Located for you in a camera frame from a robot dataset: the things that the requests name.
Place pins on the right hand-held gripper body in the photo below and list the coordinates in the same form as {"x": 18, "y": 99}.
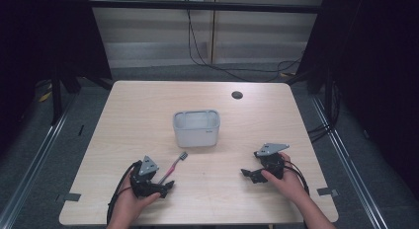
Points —
{"x": 272, "y": 160}

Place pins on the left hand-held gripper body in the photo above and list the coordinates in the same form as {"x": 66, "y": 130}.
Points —
{"x": 145, "y": 184}

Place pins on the pink and grey toothbrush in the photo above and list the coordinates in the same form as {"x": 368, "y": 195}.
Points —
{"x": 171, "y": 169}

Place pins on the grey plastic container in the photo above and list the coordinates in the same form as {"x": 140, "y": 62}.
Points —
{"x": 196, "y": 132}

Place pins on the person's left hand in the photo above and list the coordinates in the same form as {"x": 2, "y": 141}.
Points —
{"x": 128, "y": 207}

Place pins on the person's right hand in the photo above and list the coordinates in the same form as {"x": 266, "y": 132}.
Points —
{"x": 291, "y": 184}

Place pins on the grey tape piece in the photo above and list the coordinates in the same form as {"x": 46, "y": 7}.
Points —
{"x": 327, "y": 191}
{"x": 68, "y": 197}

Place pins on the small black floor object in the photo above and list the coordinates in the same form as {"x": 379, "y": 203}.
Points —
{"x": 81, "y": 130}

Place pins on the black metal stand leg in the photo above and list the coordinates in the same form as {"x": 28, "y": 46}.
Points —
{"x": 56, "y": 100}

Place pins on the yellow floor object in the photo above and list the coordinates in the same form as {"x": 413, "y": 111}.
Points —
{"x": 45, "y": 96}

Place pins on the black curtain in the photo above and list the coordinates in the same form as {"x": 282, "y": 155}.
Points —
{"x": 378, "y": 74}
{"x": 49, "y": 41}

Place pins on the black horizontal metal bar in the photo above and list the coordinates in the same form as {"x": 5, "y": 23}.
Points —
{"x": 204, "y": 6}

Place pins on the silver floor rail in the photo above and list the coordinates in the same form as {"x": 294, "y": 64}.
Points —
{"x": 349, "y": 163}
{"x": 33, "y": 163}

